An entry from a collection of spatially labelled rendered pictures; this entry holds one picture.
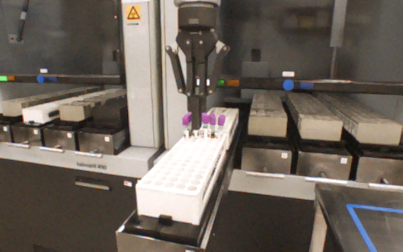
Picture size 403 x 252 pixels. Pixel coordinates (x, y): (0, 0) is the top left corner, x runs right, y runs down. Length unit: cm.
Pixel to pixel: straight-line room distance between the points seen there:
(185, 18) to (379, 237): 45
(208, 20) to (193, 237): 36
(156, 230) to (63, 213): 79
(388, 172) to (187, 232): 58
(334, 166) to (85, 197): 84
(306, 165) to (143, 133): 53
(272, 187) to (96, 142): 58
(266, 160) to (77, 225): 78
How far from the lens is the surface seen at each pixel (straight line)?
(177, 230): 38
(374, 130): 83
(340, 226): 43
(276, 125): 77
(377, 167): 78
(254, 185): 76
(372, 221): 47
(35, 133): 107
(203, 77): 49
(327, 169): 75
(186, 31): 50
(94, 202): 102
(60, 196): 111
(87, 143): 92
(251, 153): 72
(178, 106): 82
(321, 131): 79
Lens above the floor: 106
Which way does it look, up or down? 14 degrees down
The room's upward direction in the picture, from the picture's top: straight up
